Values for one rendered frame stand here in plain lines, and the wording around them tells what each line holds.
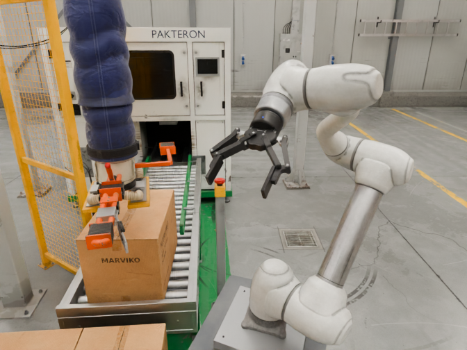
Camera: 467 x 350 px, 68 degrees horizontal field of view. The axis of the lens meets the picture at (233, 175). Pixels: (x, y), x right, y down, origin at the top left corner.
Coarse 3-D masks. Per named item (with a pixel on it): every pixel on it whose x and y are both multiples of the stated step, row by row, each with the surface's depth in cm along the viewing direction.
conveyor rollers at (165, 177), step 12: (156, 168) 380; (168, 168) 381; (180, 168) 376; (192, 168) 376; (156, 180) 347; (168, 180) 348; (180, 180) 349; (180, 192) 316; (192, 192) 317; (180, 204) 299; (192, 204) 300; (180, 216) 275; (180, 240) 242; (180, 252) 233; (180, 264) 216; (180, 276) 208; (84, 288) 196; (168, 288) 199; (180, 288) 200; (84, 300) 187
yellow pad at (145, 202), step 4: (148, 176) 187; (136, 180) 175; (140, 180) 176; (144, 180) 181; (148, 180) 182; (148, 184) 177; (148, 188) 172; (144, 192) 166; (148, 192) 167; (144, 196) 163; (148, 196) 164; (128, 200) 160; (132, 200) 158; (140, 200) 158; (144, 200) 158; (148, 200) 160; (128, 204) 156; (132, 204) 156; (136, 204) 156; (140, 204) 156; (144, 204) 156; (148, 204) 157; (128, 208) 155
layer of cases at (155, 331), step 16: (0, 336) 164; (16, 336) 164; (32, 336) 164; (48, 336) 164; (64, 336) 164; (80, 336) 165; (96, 336) 164; (112, 336) 164; (128, 336) 164; (144, 336) 164; (160, 336) 164
